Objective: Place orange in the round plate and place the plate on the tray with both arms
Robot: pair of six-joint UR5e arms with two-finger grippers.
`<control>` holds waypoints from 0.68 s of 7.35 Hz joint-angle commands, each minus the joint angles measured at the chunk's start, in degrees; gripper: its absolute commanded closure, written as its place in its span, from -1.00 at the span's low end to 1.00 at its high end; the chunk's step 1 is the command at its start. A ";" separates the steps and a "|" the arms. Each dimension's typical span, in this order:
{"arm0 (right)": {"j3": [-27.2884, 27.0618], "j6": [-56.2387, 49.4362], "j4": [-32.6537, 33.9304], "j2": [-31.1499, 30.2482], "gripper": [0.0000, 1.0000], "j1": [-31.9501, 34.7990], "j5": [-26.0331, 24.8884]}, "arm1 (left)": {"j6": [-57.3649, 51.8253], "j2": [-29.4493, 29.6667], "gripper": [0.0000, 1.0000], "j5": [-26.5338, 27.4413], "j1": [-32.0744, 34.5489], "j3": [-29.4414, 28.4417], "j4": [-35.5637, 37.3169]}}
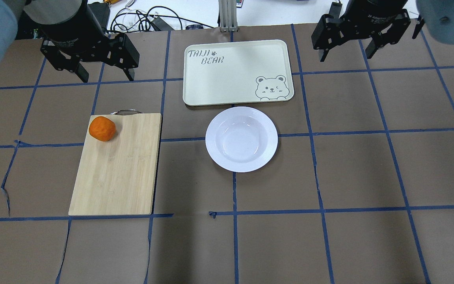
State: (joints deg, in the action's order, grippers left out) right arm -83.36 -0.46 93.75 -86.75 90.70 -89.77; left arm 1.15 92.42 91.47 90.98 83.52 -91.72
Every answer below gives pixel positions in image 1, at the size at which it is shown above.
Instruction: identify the orange fruit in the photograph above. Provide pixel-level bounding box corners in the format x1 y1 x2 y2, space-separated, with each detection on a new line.
88 116 117 142

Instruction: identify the aluminium frame post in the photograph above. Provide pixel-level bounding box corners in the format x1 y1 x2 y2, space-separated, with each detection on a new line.
218 0 238 32

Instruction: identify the black cables bundle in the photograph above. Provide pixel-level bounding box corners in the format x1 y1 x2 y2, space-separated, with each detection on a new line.
89 0 204 34

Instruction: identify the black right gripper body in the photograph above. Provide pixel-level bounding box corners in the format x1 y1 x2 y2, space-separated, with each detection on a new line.
324 0 409 41

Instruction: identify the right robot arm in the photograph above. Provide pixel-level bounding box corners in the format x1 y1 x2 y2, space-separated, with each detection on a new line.
311 0 454 62

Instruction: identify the bamboo cutting board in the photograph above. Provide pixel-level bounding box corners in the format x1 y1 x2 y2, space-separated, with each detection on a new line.
68 113 162 216

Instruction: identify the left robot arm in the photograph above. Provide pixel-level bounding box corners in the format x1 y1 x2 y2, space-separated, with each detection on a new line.
0 0 140 83

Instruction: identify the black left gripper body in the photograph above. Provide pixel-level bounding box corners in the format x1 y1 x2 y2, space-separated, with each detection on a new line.
40 5 121 64

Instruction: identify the white round plate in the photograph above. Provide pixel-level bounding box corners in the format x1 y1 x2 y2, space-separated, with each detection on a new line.
205 106 279 173

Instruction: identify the cream bear tray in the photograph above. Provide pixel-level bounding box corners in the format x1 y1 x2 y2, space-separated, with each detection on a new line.
182 39 295 107

